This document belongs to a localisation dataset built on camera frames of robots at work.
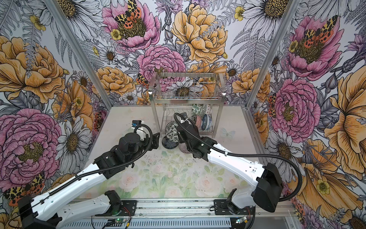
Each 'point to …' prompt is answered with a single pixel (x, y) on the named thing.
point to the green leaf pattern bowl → (196, 109)
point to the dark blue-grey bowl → (169, 144)
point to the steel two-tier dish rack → (200, 95)
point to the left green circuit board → (116, 222)
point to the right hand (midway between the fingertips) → (185, 130)
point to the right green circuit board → (243, 219)
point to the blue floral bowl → (207, 121)
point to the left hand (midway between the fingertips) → (150, 137)
